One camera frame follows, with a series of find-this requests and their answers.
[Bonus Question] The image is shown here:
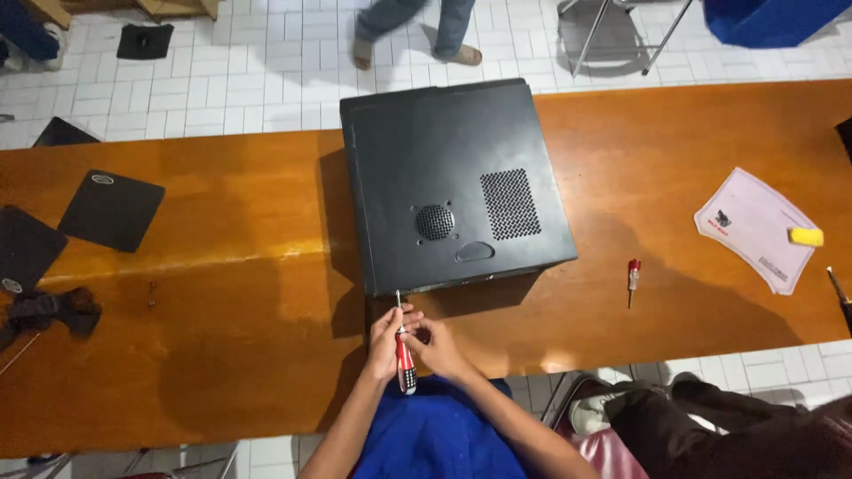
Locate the person's right hand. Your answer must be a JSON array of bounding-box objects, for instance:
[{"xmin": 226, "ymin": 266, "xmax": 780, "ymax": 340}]
[{"xmin": 399, "ymin": 318, "xmax": 475, "ymax": 385}]

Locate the thin tool with black handle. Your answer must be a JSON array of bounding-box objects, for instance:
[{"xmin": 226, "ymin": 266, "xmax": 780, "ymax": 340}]
[{"xmin": 826, "ymin": 266, "xmax": 852, "ymax": 337}]

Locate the black square mat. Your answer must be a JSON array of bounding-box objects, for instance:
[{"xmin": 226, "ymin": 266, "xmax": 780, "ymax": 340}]
[{"xmin": 116, "ymin": 23, "xmax": 175, "ymax": 61}]

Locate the black computer case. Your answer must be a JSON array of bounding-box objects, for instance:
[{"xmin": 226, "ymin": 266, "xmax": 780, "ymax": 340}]
[{"xmin": 339, "ymin": 78, "xmax": 579, "ymax": 298}]

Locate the red handled screwdriver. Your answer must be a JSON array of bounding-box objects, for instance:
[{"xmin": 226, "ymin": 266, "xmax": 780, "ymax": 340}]
[{"xmin": 394, "ymin": 290, "xmax": 418, "ymax": 396}]

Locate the metal chair frame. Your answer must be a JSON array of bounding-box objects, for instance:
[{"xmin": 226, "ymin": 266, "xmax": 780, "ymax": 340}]
[{"xmin": 0, "ymin": 440, "xmax": 242, "ymax": 479}]

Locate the person's blue clothing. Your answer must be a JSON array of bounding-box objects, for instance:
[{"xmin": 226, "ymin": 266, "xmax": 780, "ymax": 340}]
[{"xmin": 350, "ymin": 374, "xmax": 533, "ymax": 479}]

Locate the metal folding chair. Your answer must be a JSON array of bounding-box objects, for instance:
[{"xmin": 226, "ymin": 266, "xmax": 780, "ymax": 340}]
[{"xmin": 556, "ymin": 0, "xmax": 696, "ymax": 79}]

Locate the person's left hand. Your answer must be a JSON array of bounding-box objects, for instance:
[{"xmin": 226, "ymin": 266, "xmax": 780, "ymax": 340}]
[{"xmin": 364, "ymin": 303, "xmax": 425, "ymax": 385}]

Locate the wooden furniture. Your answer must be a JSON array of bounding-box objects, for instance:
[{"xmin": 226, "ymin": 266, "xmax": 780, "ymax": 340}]
[{"xmin": 22, "ymin": 0, "xmax": 221, "ymax": 30}]

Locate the small red screwdriver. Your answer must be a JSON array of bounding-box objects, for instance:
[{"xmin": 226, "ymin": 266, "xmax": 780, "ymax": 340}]
[{"xmin": 627, "ymin": 258, "xmax": 643, "ymax": 310}]

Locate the black strap bundle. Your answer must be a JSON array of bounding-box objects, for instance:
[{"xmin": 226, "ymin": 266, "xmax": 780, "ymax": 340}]
[{"xmin": 0, "ymin": 287, "xmax": 103, "ymax": 352}]

